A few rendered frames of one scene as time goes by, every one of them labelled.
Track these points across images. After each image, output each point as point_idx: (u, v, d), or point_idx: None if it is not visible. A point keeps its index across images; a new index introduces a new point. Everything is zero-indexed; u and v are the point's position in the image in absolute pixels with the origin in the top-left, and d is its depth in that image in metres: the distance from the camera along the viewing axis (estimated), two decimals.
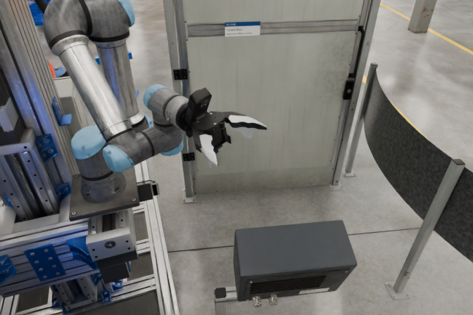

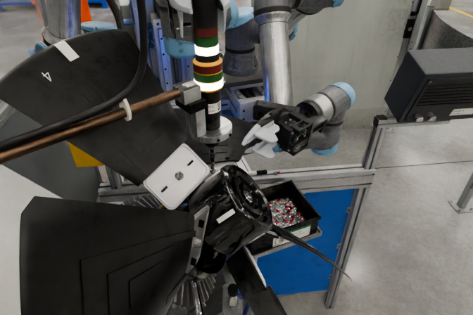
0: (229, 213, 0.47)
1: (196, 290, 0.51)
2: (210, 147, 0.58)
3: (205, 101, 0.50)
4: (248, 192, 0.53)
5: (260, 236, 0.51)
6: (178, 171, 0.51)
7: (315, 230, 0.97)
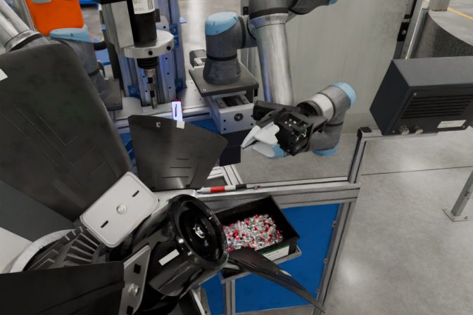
0: (172, 254, 0.42)
1: None
2: (147, 74, 0.43)
3: None
4: (200, 226, 0.48)
5: (212, 276, 0.46)
6: (120, 204, 0.46)
7: (294, 249, 0.92)
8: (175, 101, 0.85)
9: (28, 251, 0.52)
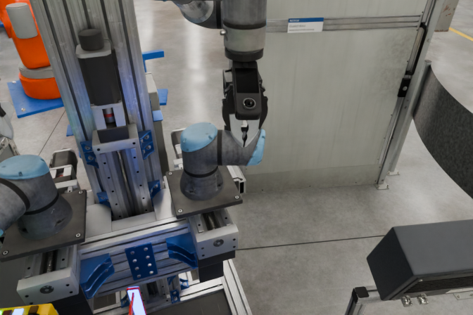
0: None
1: None
2: None
3: None
4: None
5: None
6: None
7: None
8: (132, 290, 0.70)
9: None
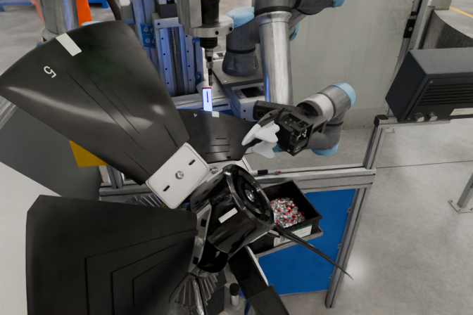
0: (217, 172, 0.52)
1: (198, 289, 0.51)
2: (207, 53, 0.48)
3: None
4: (253, 197, 0.53)
5: (231, 213, 0.48)
6: (216, 169, 0.62)
7: (316, 229, 0.97)
8: (206, 88, 0.90)
9: None
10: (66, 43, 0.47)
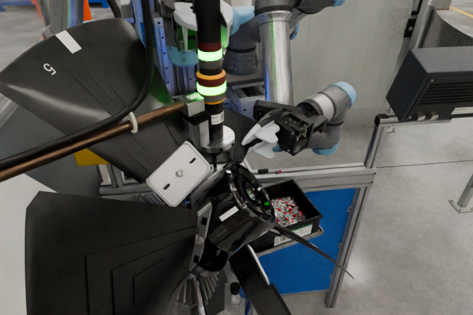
0: (218, 170, 0.52)
1: (199, 287, 0.51)
2: None
3: (209, 112, 0.51)
4: (254, 195, 0.53)
5: (232, 211, 0.47)
6: None
7: (317, 228, 0.97)
8: None
9: None
10: (66, 40, 0.47)
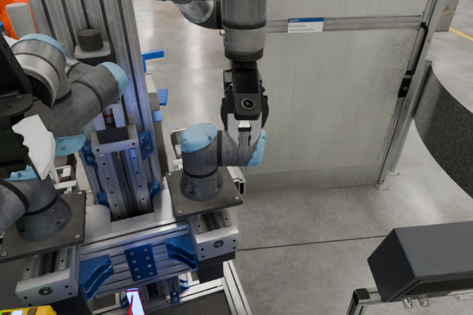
0: None
1: None
2: None
3: None
4: None
5: None
6: None
7: None
8: (131, 292, 0.70)
9: None
10: None
